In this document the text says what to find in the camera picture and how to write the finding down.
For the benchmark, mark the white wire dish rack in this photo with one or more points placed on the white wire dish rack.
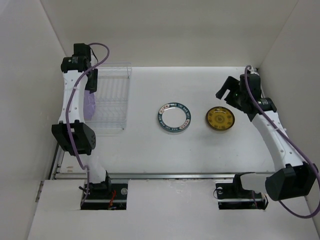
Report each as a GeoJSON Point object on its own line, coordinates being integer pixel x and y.
{"type": "Point", "coordinates": [111, 98]}

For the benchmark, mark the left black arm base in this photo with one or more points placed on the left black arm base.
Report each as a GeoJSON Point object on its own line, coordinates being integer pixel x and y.
{"type": "Point", "coordinates": [105, 197]}

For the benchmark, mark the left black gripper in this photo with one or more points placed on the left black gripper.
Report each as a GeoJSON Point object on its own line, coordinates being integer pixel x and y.
{"type": "Point", "coordinates": [90, 85]}

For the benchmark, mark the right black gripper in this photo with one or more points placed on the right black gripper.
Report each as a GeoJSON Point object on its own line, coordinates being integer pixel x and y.
{"type": "Point", "coordinates": [231, 84]}

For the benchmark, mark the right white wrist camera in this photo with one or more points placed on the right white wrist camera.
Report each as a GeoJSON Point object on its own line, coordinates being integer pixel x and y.
{"type": "Point", "coordinates": [253, 70]}

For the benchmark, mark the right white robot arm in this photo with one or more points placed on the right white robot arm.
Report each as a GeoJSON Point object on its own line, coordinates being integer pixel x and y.
{"type": "Point", "coordinates": [293, 177]}

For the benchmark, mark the aluminium table frame rail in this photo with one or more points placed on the aluminium table frame rail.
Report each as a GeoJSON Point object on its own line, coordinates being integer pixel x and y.
{"type": "Point", "coordinates": [143, 149]}

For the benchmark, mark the purple plate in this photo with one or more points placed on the purple plate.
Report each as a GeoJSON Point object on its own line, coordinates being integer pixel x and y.
{"type": "Point", "coordinates": [89, 105]}

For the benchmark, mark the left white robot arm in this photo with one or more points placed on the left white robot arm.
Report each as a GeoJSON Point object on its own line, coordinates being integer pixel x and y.
{"type": "Point", "coordinates": [71, 132]}

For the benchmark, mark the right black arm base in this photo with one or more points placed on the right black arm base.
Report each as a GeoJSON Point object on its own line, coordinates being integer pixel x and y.
{"type": "Point", "coordinates": [229, 198]}

